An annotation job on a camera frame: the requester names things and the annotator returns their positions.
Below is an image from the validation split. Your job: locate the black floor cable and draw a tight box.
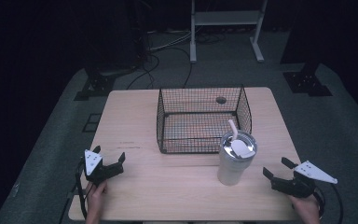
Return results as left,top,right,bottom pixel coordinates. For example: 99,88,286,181
126,46,194,91

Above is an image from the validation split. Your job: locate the person's left hand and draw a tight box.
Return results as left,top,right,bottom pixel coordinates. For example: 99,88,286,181
85,179,109,224

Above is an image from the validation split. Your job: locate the white floor cable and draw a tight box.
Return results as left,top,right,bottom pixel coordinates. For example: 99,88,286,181
148,30,194,52

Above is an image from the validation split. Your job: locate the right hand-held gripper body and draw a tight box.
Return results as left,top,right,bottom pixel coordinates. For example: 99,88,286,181
270,160,338,199

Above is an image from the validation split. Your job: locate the person's right hand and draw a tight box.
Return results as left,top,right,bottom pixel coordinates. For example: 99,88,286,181
288,195,322,224

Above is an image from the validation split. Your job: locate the white tumbler with straw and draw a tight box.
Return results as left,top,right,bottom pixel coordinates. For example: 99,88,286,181
216,119,258,188

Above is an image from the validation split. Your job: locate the black stand base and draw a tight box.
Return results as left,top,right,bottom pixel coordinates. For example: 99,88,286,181
74,68,117,102
282,61,334,98

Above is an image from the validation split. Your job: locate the black wire mesh basket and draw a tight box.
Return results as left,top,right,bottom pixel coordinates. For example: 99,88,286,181
156,84,253,155

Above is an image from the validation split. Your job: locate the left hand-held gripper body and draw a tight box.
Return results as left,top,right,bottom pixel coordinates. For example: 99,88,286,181
83,149,125,188

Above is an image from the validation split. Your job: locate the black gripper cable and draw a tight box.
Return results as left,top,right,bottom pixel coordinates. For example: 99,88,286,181
312,182,345,224
75,158,89,219

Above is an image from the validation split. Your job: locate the white metal stand frame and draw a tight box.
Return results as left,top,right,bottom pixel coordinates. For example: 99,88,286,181
189,0,269,64

